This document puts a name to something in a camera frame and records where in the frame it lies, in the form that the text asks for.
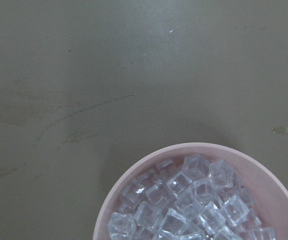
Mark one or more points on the pink bowl of ice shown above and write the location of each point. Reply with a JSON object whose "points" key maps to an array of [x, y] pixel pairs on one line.
{"points": [[271, 197]]}

